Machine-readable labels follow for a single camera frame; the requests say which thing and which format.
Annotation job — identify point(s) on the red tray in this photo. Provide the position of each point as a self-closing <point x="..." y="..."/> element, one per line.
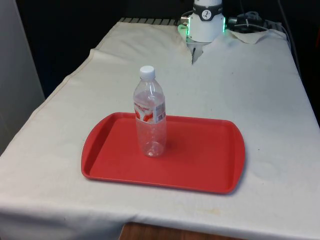
<point x="200" y="155"/>

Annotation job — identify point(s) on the clear plastic bottle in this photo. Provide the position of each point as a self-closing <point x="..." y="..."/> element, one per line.
<point x="151" y="130"/>

